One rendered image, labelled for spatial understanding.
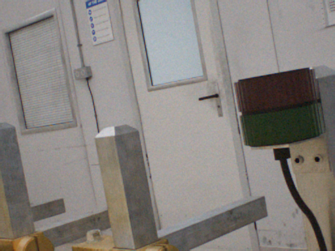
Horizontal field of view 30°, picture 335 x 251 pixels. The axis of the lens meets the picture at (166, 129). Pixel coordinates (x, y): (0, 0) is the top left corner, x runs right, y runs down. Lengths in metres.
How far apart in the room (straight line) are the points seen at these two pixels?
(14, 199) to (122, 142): 0.26
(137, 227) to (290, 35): 3.07
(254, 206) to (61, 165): 4.67
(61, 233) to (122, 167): 0.33
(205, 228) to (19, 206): 0.25
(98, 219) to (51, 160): 4.62
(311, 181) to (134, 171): 0.23
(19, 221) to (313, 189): 0.48
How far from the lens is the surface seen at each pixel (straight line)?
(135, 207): 0.67
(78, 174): 5.33
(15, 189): 0.88
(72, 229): 0.98
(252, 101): 0.45
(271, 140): 0.44
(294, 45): 3.68
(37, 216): 1.24
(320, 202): 0.51
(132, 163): 0.67
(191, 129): 4.27
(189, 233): 0.79
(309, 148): 0.50
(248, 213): 0.87
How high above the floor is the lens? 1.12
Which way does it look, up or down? 3 degrees down
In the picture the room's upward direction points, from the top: 10 degrees counter-clockwise
